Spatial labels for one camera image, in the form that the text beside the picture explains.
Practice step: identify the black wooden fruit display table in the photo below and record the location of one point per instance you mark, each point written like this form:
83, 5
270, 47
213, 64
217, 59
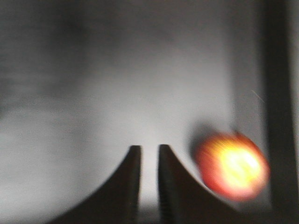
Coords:
279, 117

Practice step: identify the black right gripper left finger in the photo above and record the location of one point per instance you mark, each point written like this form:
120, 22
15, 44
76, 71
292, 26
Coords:
116, 201

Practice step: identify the red apple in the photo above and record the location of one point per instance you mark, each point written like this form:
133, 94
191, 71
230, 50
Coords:
232, 166

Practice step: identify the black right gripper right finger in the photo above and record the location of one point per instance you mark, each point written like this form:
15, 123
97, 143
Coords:
182, 200

